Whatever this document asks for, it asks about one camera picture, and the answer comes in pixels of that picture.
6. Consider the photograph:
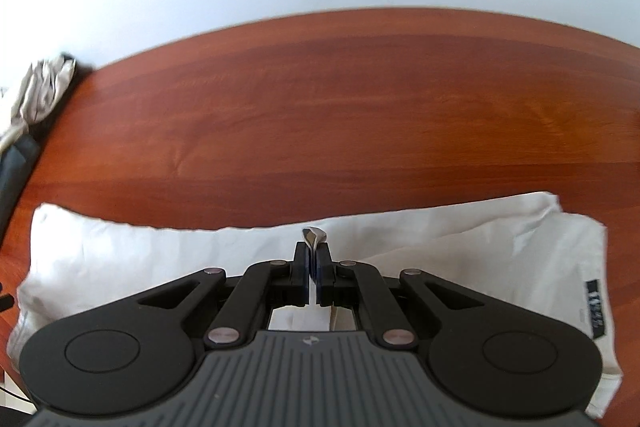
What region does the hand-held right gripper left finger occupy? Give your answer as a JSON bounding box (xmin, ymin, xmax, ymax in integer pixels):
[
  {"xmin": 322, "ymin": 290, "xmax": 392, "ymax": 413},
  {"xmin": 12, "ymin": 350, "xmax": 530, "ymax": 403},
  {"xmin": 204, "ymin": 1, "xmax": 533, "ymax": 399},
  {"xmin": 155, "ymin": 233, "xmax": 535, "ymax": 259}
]
[{"xmin": 137, "ymin": 241, "xmax": 312, "ymax": 348}]

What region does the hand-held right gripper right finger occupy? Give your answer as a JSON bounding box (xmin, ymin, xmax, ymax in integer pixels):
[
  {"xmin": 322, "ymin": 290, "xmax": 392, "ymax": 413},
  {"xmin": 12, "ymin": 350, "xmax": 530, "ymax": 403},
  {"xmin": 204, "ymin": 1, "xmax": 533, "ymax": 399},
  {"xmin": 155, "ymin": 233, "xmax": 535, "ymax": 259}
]
[{"xmin": 316, "ymin": 241, "xmax": 493, "ymax": 350}]

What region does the cream satin shirt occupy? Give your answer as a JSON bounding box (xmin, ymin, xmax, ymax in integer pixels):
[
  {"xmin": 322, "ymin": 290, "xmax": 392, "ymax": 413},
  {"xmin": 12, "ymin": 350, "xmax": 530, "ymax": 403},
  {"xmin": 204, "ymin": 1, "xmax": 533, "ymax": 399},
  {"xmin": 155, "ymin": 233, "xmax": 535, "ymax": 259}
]
[{"xmin": 7, "ymin": 191, "xmax": 626, "ymax": 420}]

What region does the dark grey folded cloth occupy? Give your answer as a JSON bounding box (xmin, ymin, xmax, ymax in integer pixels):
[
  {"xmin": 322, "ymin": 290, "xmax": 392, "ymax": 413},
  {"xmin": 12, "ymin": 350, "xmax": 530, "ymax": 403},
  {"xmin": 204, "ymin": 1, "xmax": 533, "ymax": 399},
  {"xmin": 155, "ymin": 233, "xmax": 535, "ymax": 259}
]
[{"xmin": 0, "ymin": 52, "xmax": 98, "ymax": 233}]

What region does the beige printed crumpled cloth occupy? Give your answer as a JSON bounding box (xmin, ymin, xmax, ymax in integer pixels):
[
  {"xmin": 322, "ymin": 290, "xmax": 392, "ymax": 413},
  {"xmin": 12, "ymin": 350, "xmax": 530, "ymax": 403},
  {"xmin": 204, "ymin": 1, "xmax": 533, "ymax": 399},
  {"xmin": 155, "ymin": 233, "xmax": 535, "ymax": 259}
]
[{"xmin": 0, "ymin": 53, "xmax": 78, "ymax": 152}]

